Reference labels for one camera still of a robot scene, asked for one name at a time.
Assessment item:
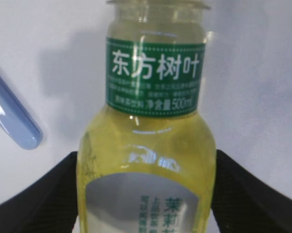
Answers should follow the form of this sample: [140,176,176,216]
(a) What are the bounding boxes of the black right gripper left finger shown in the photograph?
[0,151,78,233]

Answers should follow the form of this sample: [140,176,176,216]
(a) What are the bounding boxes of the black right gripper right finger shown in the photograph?
[215,150,292,233]

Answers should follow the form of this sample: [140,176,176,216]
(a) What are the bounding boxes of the yellow tea bottle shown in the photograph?
[76,0,216,233]

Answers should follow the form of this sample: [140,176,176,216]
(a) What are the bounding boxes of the blue scissors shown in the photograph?
[0,76,43,150]

